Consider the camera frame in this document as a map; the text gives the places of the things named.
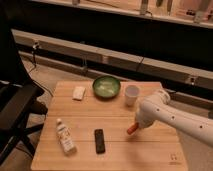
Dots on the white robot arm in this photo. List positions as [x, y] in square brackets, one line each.
[156, 107]

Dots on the white ceramic cup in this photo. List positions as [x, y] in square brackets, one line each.
[131, 94]

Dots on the green bowl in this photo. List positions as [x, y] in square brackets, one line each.
[106, 86]

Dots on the white sponge block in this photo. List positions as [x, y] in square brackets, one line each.
[78, 92]

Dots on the black remote control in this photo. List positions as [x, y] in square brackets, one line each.
[99, 141]

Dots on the black office chair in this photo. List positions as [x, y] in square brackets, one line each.
[14, 117]

